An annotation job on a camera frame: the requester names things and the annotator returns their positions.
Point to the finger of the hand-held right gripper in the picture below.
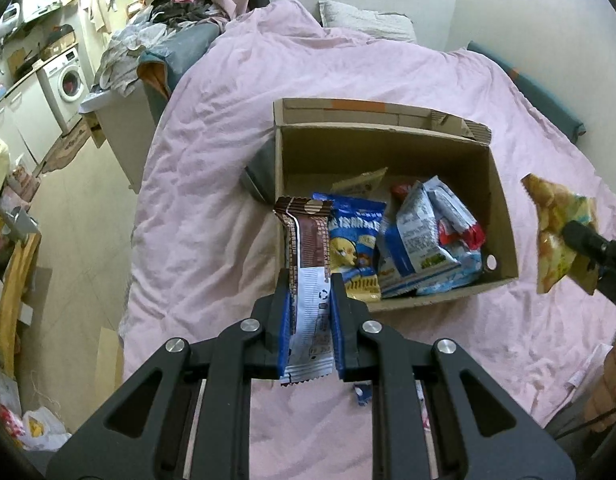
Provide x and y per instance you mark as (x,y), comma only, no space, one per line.
(582,237)

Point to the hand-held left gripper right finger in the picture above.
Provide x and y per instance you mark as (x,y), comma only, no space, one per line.
(336,340)

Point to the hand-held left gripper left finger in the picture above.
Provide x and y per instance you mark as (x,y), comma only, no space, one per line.
(286,330)

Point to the yellow chips bag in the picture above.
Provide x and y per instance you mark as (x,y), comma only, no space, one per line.
(550,220)

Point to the brown wafer snack packet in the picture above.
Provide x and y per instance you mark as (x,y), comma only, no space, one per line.
(308,240)

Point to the blue cartoon snack bag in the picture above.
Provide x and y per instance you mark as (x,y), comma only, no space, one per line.
(353,230)

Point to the blue and white snack bag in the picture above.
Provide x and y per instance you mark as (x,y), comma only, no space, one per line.
(412,230)

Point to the cardboard box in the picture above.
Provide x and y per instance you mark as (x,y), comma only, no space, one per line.
(368,152)

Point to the small blue snack packet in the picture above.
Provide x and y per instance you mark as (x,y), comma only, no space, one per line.
(363,394)

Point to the white red snack packet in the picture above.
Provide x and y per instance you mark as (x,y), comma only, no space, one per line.
(457,220)

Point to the teal cushion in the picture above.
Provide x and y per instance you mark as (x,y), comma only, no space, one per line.
(532,90)

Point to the pink blanket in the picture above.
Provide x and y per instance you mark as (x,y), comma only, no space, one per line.
(213,160)

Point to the white plastic bin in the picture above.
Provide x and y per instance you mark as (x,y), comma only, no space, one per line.
(123,130)

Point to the white plastic bag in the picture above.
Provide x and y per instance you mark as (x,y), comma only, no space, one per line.
(40,427)

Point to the brown patterned rug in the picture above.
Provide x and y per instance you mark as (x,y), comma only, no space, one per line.
(68,147)

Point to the blue-grey garment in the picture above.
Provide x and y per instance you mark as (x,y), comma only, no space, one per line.
(183,50)

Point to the grey pillow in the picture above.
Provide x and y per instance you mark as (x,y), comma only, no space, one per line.
(368,20)

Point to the white printed cloth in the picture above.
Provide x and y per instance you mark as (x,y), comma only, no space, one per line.
(125,55)

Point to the white washing machine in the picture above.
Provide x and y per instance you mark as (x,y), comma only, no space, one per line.
(68,80)

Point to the dark clothes pile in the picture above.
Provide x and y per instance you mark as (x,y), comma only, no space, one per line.
(188,2)

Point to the white kitchen cabinet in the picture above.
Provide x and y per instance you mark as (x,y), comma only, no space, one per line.
(23,110)

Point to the beige hanging towel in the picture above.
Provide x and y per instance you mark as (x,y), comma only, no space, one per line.
(103,5)

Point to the yellow wooden frame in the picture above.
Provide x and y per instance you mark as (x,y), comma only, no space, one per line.
(18,285)

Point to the grey metal bracket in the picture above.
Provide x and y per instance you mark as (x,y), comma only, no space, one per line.
(18,217)

